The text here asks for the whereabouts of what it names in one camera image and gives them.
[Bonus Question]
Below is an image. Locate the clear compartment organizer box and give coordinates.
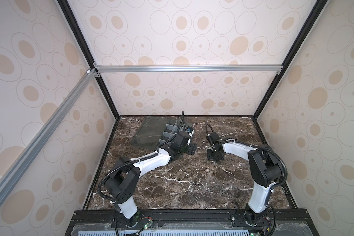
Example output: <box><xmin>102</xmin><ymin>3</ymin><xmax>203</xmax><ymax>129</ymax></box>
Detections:
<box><xmin>130</xmin><ymin>117</ymin><xmax>181</xmax><ymax>150</ymax></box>

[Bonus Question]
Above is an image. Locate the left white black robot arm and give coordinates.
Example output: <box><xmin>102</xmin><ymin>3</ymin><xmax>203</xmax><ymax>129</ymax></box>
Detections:
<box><xmin>97</xmin><ymin>126</ymin><xmax>197</xmax><ymax>227</ymax></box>

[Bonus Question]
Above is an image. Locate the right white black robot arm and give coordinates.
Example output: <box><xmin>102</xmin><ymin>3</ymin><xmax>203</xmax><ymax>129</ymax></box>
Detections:
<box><xmin>207</xmin><ymin>139</ymin><xmax>288</xmax><ymax>226</ymax></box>

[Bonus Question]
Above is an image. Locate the pile of black screws nuts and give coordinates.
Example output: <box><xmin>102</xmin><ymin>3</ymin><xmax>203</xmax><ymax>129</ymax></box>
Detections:
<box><xmin>203</xmin><ymin>140</ymin><xmax>211</xmax><ymax>149</ymax></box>

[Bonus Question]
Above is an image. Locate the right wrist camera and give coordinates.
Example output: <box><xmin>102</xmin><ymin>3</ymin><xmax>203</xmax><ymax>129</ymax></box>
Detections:
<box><xmin>206</xmin><ymin>132</ymin><xmax>222</xmax><ymax>146</ymax></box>

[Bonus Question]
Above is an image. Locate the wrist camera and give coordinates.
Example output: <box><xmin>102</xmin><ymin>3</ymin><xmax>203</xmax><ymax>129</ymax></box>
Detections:
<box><xmin>206</xmin><ymin>132</ymin><xmax>222</xmax><ymax>146</ymax></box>
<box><xmin>185</xmin><ymin>126</ymin><xmax>194</xmax><ymax>145</ymax></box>

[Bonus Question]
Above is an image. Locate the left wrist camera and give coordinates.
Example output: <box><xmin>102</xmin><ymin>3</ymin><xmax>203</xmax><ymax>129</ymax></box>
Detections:
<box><xmin>185</xmin><ymin>126</ymin><xmax>194</xmax><ymax>145</ymax></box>

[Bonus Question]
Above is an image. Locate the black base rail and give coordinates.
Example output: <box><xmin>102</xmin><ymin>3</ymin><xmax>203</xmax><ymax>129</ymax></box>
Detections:
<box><xmin>65</xmin><ymin>208</ymin><xmax>319</xmax><ymax>236</ymax></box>

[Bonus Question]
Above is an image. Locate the horizontal aluminium frame bar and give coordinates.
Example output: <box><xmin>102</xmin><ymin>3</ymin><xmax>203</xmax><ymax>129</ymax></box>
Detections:
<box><xmin>96</xmin><ymin>64</ymin><xmax>283</xmax><ymax>73</ymax></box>

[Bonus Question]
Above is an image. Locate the diagonal aluminium frame bar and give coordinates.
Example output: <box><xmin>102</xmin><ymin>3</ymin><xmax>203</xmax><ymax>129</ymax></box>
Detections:
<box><xmin>0</xmin><ymin>68</ymin><xmax>97</xmax><ymax>207</ymax></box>

